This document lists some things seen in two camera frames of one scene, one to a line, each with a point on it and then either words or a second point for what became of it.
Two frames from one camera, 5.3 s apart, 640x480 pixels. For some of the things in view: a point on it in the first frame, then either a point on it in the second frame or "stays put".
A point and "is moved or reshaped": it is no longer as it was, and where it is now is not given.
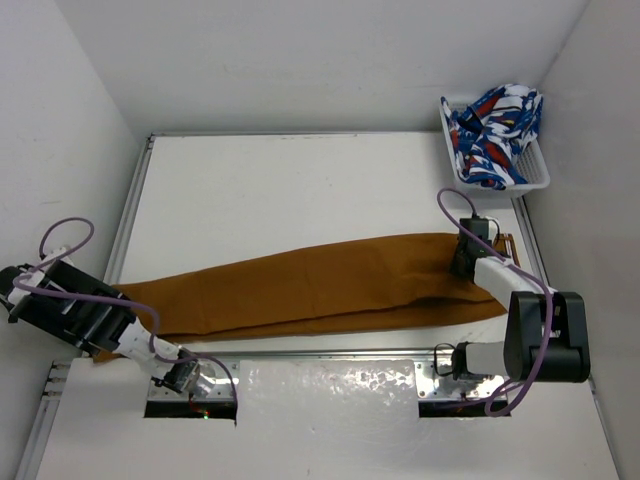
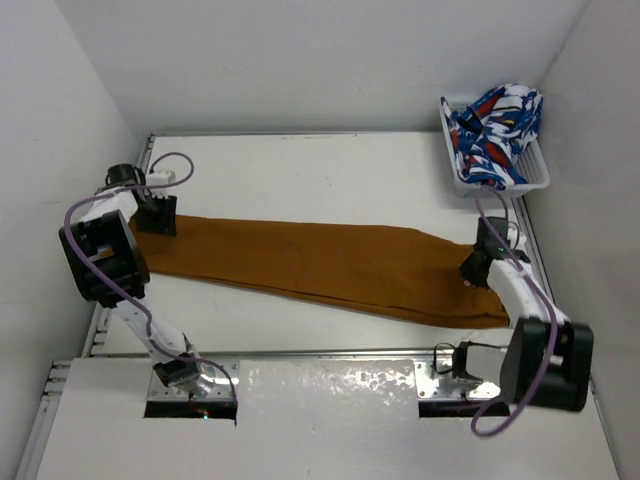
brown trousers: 316,288 is moved or reshaped
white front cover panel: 320,419 stays put
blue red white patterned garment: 489,133 stays put
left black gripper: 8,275 to 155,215
